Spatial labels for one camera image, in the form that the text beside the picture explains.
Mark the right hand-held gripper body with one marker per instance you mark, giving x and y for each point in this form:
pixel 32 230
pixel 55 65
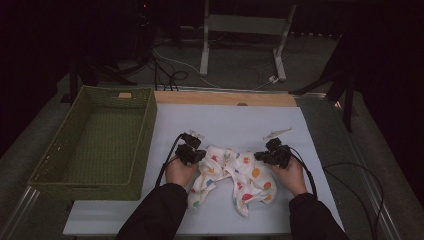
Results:
pixel 278 155

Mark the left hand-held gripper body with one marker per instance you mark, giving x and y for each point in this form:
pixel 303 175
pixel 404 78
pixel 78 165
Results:
pixel 186 153

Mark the white patterned baby pants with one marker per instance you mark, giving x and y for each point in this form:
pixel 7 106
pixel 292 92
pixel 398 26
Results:
pixel 240 180

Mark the green woven basket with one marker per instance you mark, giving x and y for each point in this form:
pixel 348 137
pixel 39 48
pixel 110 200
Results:
pixel 100 156

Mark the wooden board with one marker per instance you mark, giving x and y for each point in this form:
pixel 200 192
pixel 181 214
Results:
pixel 200 98

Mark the white plug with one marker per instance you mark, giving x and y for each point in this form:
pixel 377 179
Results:
pixel 272 79

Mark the dark stand with splayed legs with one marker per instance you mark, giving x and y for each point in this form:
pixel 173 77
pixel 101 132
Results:
pixel 88 75

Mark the dark stand with tall post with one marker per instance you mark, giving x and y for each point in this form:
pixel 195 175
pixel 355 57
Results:
pixel 348 100

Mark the metal rail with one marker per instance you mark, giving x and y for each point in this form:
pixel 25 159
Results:
pixel 370 186
pixel 20 208

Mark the white metal table frame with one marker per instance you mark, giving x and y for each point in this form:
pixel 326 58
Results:
pixel 245 24

